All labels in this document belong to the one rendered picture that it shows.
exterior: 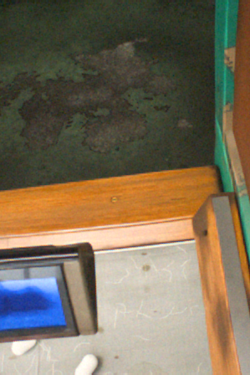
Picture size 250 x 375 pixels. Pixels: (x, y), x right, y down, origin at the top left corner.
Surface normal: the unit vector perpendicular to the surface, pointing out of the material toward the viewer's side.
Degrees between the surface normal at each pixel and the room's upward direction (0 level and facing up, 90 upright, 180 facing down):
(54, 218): 0
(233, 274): 0
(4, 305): 58
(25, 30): 0
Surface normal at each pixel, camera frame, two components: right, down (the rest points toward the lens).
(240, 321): -0.11, -0.58
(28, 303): 0.00, 0.37
